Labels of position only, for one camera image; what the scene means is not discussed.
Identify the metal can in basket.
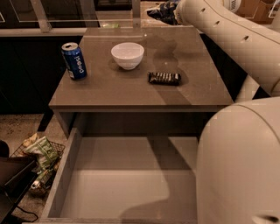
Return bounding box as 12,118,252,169
30,180,46,197

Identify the dark wrapped candy bar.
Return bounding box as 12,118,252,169
148,72,181,86

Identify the open grey top drawer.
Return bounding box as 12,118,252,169
40,129,198,224

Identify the green snack bag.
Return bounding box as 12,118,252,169
24,136,59,171

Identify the blue chip bag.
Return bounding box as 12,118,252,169
146,0,180,25

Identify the black floor cable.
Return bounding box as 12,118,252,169
11,204,39,223

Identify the grey railing frame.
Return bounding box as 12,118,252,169
0,0,280,39

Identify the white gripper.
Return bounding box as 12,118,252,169
175,0,198,26

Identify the black wire basket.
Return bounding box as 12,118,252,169
10,139,67,197

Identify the white ceramic bowl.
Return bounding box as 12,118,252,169
111,42,144,70

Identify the dark chair seat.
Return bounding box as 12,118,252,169
0,141,36,224

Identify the grey drawer cabinet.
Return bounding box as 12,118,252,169
50,26,233,133

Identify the blue Pepsi can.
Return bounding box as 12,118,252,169
61,42,87,81

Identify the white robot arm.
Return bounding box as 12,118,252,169
176,0,280,224

